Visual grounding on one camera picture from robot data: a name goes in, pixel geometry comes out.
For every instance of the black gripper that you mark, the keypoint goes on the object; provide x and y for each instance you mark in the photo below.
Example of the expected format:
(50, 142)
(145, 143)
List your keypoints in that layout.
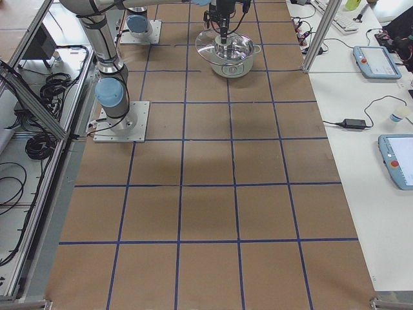
(224, 8)

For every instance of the glass pot lid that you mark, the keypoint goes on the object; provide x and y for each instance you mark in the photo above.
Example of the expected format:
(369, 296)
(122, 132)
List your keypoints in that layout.
(236, 49)

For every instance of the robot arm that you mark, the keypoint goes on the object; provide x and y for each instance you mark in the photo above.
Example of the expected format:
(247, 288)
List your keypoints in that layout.
(114, 73)
(137, 22)

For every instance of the pale green steel pot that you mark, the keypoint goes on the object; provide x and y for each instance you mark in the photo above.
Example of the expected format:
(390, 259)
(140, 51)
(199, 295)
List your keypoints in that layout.
(237, 70)

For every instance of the white keyboard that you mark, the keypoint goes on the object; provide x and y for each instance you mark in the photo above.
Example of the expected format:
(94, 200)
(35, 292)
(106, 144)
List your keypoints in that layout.
(342, 23)

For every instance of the blue teach pendant far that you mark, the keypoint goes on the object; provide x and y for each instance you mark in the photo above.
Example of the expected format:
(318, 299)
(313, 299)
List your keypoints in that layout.
(375, 62)

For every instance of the blue teach pendant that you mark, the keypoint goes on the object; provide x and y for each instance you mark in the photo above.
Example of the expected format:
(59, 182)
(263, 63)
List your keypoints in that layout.
(396, 150)
(375, 62)

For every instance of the black power adapter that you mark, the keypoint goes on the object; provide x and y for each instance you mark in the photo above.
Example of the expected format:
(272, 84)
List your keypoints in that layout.
(358, 124)

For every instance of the paper cup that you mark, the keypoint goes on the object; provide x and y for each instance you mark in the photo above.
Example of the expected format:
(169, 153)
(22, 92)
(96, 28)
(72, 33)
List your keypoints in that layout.
(399, 114)

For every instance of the blue teach pendant near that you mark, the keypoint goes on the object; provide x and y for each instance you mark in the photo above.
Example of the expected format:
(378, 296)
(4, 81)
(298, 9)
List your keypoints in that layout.
(396, 150)

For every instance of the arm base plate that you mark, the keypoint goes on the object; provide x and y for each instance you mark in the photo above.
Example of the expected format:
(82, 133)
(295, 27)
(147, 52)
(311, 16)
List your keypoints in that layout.
(152, 39)
(131, 129)

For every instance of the aluminium frame post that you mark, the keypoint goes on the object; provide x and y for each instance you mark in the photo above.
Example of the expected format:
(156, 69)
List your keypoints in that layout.
(321, 32)

